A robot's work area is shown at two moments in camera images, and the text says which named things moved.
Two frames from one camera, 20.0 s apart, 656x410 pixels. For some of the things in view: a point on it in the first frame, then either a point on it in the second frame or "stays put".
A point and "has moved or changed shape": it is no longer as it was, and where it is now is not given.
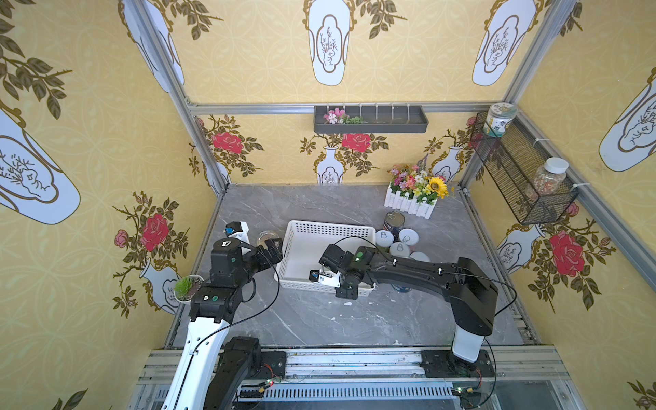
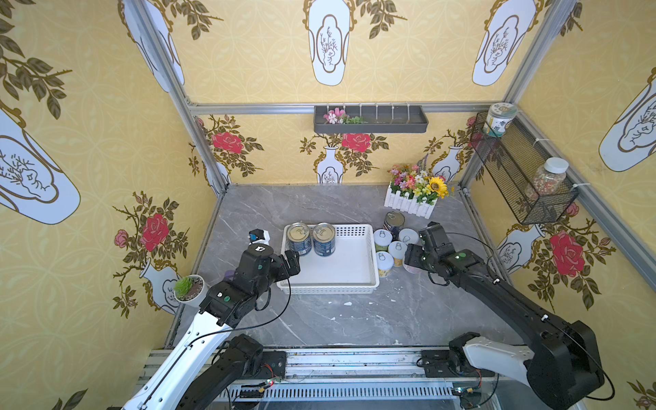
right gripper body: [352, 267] -> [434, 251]
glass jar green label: [499, 114] stays put
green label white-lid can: [383, 240] stays put
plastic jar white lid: [547, 179] stays put
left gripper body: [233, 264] -> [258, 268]
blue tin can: [265, 236] has moved or changed shape
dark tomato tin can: [394, 220] stays put
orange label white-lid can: [400, 249] stays put
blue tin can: [401, 289] -> [324, 237]
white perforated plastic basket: [305, 243] stays put
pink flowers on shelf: [338, 116] stays put
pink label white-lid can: [408, 236] stays put
